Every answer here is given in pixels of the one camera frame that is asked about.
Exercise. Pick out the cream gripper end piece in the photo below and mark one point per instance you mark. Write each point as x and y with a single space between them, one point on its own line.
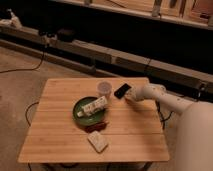
130 95

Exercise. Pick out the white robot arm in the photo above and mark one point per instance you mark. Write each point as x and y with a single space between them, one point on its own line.
194 145

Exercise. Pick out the translucent plastic cup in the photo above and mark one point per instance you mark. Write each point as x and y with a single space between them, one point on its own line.
104 88

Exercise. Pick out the white tube on plate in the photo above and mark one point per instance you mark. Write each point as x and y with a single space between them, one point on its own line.
93 107

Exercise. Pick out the green round plate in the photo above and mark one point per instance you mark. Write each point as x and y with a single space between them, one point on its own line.
87 120

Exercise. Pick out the red chili pepper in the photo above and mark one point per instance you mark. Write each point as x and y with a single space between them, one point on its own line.
96 127

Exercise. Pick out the white sponge block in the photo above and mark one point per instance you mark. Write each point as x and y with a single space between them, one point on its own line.
98 141

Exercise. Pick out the wooden folding table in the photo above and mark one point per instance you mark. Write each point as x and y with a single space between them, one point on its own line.
133 131

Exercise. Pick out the black device on ledge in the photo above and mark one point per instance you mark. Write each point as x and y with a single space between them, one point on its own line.
66 35

